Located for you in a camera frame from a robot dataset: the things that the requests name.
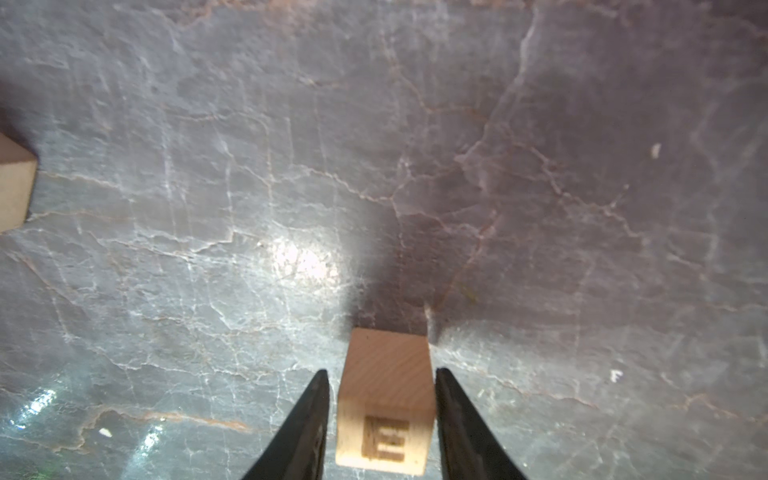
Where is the wooden block letter E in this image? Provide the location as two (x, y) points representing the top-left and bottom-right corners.
(335, 328), (436, 476)

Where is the wooden block letter R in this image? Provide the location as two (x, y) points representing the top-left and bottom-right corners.
(0, 134), (38, 232)

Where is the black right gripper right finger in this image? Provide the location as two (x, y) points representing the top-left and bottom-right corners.
(435, 368), (527, 480)

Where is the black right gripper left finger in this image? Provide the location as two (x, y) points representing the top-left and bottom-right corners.
(242, 369), (330, 480)

